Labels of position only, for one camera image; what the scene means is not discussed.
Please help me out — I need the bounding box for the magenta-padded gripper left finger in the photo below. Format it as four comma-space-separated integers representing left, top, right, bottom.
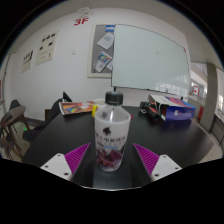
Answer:
39, 142, 92, 183

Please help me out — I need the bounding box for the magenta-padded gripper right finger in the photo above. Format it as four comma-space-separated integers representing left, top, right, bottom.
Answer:
133, 143, 183, 183

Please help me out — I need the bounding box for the white drink bottle black cap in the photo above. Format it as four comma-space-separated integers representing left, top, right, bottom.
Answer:
93, 90, 132, 173

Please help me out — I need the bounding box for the black and red device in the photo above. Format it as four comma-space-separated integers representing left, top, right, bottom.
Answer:
139, 100, 164, 119

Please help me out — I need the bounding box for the colourful printed booklet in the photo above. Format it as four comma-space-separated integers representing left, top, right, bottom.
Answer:
58, 100, 96, 116

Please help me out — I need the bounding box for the black bag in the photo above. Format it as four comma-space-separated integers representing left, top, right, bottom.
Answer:
43, 91, 73, 123

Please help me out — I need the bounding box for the white and blue paper bag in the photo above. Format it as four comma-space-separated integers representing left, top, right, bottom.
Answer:
148, 94, 197, 122

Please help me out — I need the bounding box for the wooden chair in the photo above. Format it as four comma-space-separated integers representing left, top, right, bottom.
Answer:
0, 99, 28, 158

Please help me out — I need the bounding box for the large whiteboard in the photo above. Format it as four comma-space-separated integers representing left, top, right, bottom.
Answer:
110, 23, 191, 98

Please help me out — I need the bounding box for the grey notice board with papers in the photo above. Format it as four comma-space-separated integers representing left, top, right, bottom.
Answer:
87, 23, 116, 79

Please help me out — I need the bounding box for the small white wall poster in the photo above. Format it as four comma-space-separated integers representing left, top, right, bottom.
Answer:
21, 49, 34, 74

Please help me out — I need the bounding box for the large white wall poster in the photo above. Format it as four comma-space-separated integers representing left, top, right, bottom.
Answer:
35, 29, 60, 67

